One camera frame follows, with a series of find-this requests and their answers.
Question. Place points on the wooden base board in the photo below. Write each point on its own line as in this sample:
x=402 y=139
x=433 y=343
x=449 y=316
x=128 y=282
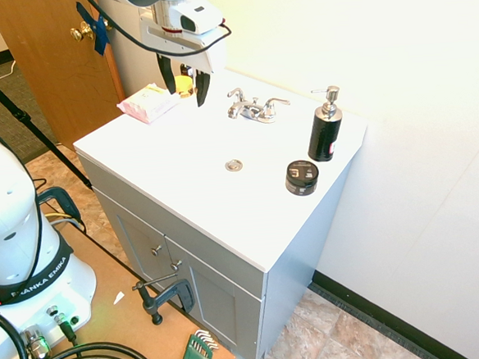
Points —
x=120 y=294

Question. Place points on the yellow lidded container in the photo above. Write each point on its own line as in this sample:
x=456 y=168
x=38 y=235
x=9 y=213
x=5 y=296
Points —
x=184 y=86

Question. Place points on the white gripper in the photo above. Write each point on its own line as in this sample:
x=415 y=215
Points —
x=181 y=48

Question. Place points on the wooden door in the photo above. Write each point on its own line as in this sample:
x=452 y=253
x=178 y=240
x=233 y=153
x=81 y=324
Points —
x=56 y=65

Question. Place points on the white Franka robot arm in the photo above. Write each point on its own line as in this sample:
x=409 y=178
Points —
x=8 y=228

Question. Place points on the pink wet wipes pack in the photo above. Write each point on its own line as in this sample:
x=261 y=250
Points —
x=148 y=103

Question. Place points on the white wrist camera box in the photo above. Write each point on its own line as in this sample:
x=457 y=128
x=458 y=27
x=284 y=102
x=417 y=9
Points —
x=196 y=16

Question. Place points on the blue tape piece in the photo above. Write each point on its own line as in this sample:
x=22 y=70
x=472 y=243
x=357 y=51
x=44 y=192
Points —
x=97 y=29

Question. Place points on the brass door knob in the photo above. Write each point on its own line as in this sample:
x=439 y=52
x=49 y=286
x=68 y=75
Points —
x=81 y=31

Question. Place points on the black tripod leg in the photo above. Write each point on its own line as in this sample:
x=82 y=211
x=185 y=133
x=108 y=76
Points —
x=25 y=116

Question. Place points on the green hex key set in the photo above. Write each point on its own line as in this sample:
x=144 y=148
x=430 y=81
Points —
x=196 y=353

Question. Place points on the white sink countertop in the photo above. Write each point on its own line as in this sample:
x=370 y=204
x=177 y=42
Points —
x=205 y=157

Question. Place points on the black soap dispenser bottle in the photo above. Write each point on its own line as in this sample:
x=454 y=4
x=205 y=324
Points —
x=325 y=130

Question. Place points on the grey vanity cabinet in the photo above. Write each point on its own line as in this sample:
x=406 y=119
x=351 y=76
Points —
x=214 y=288

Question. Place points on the chrome cabinet knob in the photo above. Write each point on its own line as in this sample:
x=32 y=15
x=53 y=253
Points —
x=176 y=265
x=157 y=249

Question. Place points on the black round jar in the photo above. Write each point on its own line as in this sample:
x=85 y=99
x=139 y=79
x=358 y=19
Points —
x=302 y=177

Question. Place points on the chrome sink drain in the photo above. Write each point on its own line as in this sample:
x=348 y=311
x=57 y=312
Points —
x=234 y=164

